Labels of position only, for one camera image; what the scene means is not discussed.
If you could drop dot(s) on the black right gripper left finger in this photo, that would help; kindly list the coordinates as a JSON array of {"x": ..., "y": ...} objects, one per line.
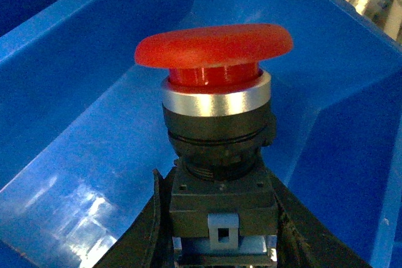
[{"x": 148, "y": 241}]

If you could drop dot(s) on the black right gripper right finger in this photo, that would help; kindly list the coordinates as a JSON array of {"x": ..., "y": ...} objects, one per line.
[{"x": 302, "y": 240}]

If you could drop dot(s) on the blue plastic target bin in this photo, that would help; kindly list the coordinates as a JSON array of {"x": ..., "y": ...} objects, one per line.
[{"x": 82, "y": 124}]

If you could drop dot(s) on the red mushroom push button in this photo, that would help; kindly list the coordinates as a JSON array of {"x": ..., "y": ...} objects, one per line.
[{"x": 217, "y": 111}]

